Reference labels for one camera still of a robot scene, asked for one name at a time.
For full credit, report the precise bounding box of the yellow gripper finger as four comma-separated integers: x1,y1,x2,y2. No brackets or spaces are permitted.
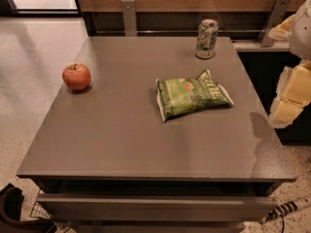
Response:
268,15,294,41
269,60,311,129

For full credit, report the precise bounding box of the green 7up soda can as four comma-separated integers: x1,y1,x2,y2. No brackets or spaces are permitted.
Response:
195,18,219,59

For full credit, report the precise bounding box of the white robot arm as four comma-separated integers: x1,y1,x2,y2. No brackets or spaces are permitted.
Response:
268,0,311,128

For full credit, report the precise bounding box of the red apple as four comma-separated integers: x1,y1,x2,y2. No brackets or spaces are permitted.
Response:
62,63,91,91

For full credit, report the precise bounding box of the green chip bag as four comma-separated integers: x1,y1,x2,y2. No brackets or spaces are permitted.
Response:
156,70,234,121

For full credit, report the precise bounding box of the grey drawer front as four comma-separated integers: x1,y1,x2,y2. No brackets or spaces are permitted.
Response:
37,194,276,222

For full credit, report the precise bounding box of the dark brown floor object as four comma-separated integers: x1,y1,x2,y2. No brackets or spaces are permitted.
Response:
0,183,56,233

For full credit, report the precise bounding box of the right metal bracket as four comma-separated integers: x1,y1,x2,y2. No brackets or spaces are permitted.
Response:
258,0,292,48

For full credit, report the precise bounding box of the metal bracket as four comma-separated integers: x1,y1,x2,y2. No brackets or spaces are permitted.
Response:
258,0,292,48
121,0,138,37

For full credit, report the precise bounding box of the left metal bracket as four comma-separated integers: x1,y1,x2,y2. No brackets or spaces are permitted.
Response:
121,0,138,37

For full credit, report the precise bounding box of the wire basket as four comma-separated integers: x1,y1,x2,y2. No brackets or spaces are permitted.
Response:
30,201,52,219

